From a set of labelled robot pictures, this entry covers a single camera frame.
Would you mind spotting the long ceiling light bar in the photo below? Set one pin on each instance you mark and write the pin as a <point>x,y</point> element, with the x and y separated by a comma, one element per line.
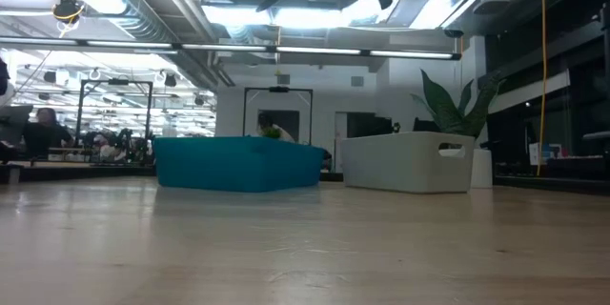
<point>229,47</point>

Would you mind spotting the white ceiling fixture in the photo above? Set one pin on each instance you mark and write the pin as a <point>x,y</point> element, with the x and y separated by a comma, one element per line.
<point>491,6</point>

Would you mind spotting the green snake plant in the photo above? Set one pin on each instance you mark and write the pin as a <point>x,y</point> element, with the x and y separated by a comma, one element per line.
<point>450,114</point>

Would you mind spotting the small green plant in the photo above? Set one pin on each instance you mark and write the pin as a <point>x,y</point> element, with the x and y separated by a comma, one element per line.
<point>271,132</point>

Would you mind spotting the person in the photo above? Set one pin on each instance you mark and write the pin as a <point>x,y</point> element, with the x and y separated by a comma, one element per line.
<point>45,136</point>
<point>286,134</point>

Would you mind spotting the white plastic bin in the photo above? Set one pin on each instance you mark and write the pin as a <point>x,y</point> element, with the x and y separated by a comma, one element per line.
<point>395,162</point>

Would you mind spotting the blue plastic bin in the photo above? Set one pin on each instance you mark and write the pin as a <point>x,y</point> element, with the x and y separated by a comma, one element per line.
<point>238,164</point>

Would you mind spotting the white plant pot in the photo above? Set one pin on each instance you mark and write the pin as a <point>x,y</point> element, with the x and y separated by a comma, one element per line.
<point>482,169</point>

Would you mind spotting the white sign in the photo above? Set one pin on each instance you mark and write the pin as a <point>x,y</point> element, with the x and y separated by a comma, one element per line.
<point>534,155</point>

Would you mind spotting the dark monitor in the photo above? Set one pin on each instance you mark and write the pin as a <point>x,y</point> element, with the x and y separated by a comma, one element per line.
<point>14,124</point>

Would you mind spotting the black security camera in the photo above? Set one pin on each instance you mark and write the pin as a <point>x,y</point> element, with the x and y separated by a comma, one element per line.
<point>453,33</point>

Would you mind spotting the grey wall vent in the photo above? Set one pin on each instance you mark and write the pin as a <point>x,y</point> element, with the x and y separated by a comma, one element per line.
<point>283,79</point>
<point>357,81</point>

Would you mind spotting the black gantry frame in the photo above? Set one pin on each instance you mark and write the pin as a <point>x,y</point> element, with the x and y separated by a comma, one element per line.
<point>278,89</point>
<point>116,81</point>

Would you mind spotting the corrugated silver air duct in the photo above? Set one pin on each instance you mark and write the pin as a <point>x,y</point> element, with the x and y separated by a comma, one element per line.
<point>143,26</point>

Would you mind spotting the black aluminium table frame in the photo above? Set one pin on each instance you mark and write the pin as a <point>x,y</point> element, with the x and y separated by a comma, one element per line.
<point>86,174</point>

